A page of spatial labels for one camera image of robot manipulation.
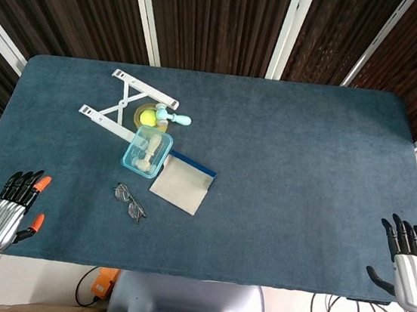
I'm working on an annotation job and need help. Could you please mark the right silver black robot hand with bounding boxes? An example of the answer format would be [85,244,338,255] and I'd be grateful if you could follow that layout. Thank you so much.
[360,211,417,312]

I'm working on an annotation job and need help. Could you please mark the black eyeglasses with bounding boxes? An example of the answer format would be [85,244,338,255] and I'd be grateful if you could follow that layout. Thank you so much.
[109,181,151,227]

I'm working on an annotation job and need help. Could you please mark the blue glasses case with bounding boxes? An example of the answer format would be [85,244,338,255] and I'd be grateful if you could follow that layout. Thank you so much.
[147,147,220,219]

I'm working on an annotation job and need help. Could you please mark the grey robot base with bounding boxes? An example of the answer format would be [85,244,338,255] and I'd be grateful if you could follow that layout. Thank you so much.
[107,267,273,312]

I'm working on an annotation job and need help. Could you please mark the brown cardboard piece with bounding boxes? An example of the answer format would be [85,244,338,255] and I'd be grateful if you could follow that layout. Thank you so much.
[0,292,113,312]

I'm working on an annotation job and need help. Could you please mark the orange device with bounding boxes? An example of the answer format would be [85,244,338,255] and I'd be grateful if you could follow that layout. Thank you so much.
[93,266,122,302]

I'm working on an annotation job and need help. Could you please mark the clear blue plastic container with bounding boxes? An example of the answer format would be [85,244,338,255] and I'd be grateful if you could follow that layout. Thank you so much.
[120,122,175,180]

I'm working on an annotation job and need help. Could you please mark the white folding laptop stand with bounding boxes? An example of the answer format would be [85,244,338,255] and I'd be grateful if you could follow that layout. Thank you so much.
[75,64,184,149]

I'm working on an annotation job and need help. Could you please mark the blue table cloth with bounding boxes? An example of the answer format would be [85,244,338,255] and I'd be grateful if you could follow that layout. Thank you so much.
[0,45,417,308]

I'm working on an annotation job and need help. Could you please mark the yellow tennis ball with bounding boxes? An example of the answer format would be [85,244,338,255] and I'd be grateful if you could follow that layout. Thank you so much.
[137,108,158,128]

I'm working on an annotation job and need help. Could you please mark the black looped cable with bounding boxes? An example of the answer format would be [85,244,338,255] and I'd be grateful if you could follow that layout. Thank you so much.
[73,264,113,310]

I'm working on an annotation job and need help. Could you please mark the wooden stamp handle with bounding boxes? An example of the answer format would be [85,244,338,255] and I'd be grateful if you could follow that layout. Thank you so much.
[133,131,163,173]

